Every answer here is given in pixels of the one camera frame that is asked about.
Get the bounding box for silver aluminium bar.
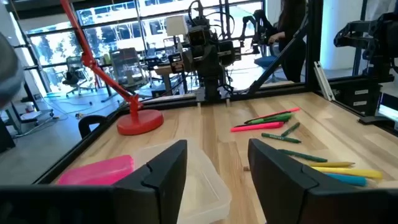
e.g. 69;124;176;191
313;60;336;102

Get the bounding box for black office chair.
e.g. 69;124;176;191
61;55;95;98

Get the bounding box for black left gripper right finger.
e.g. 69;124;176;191
248;138;320;224

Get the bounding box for yellow pencil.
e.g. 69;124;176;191
307;161;356;168

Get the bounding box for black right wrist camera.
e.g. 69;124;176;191
187;25;208;48

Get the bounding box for red desk lamp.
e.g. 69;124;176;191
59;0;165;136

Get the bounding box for pink highlighter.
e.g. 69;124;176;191
230;121;285;133

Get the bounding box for grey mesh office chair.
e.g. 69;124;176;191
109;47;147;94

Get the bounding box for blue marker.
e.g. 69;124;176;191
325;172;368;187

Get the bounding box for clear pencil box pink lid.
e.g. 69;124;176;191
57;138;233;224

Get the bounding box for person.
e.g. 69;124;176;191
267;0;308;83

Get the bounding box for black drawer unit white labels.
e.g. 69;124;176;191
329;79;384;118

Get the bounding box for thin pink pen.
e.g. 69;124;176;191
244;107;301;124

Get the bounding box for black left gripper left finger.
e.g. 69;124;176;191
112;139;188;224

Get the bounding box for green highlighter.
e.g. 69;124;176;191
248;113;294;126

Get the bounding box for yellow highlighter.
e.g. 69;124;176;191
311;166;384;180

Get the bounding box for dark green pen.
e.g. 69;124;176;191
277;149;328;163
261;133;302;144
280;121;302;138

